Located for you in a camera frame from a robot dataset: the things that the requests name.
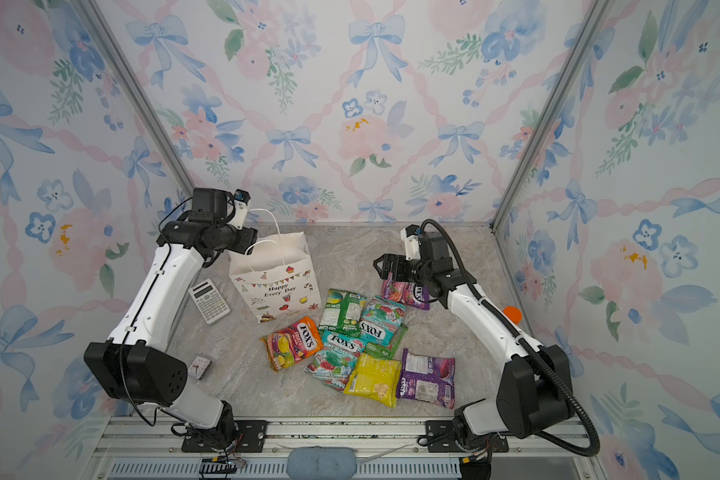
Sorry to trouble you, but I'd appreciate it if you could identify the purple pink Fox's candy bag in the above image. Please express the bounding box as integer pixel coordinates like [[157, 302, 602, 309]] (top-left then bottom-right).
[[382, 279, 430, 310]]

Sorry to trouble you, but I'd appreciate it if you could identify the white paper gift bag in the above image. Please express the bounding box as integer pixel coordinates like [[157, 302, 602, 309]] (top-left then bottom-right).
[[229, 230, 322, 323]]

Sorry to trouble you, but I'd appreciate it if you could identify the purple snack bag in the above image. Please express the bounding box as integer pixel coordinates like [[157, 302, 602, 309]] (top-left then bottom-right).
[[396, 348, 456, 409]]

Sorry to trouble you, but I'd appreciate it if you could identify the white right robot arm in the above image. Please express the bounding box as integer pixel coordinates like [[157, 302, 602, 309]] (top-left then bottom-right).
[[373, 254, 584, 444]]

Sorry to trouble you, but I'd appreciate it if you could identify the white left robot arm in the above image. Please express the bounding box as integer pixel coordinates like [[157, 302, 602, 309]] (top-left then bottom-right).
[[83, 221, 258, 451]]

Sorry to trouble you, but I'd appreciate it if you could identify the green back-side snack bag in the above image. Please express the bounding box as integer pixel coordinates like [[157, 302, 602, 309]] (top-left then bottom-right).
[[364, 325, 408, 360]]

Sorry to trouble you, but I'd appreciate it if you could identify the orange Fox's candy bag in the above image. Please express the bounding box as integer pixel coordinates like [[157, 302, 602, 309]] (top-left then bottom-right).
[[260, 317, 323, 372]]

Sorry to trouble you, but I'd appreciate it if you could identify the yellow snack bag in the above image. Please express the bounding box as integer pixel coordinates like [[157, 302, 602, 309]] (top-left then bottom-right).
[[343, 353, 402, 408]]

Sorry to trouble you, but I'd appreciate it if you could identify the teal red Fox's candy bag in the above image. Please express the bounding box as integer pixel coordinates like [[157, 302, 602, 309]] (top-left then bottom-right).
[[304, 330, 367, 392]]

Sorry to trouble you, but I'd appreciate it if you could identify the white calculator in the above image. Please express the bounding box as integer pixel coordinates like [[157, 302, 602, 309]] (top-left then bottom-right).
[[188, 279, 231, 325]]

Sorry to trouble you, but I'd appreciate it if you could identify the orange bottle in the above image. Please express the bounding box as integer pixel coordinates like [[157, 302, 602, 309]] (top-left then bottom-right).
[[503, 306, 523, 325]]

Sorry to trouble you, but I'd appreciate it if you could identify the small card box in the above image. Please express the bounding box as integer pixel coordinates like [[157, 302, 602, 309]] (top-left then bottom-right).
[[188, 355, 212, 381]]

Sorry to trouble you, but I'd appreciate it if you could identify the grey blue cushion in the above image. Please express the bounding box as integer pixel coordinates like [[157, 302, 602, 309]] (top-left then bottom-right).
[[286, 446, 357, 480]]

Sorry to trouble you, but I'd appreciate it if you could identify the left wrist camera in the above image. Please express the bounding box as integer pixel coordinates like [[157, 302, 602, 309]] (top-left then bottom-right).
[[227, 189, 250, 230]]

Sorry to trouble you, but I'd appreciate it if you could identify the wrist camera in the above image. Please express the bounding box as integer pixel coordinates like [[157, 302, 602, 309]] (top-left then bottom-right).
[[227, 189, 250, 230], [400, 224, 421, 261]]

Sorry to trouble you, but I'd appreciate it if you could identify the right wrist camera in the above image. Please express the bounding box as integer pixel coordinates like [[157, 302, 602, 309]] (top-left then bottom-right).
[[400, 224, 421, 261]]

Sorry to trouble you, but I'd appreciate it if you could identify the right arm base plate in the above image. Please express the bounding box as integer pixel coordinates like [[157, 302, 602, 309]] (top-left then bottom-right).
[[417, 419, 509, 455]]

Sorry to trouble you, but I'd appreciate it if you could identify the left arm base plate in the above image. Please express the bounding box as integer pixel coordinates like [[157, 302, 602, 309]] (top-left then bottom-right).
[[181, 420, 269, 454]]

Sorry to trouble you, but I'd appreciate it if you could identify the aluminium rail frame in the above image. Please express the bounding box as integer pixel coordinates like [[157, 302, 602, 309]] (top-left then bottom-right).
[[81, 416, 605, 479]]

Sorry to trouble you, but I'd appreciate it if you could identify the black corrugated cable hose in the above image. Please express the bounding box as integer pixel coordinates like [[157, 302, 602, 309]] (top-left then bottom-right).
[[418, 218, 601, 458]]

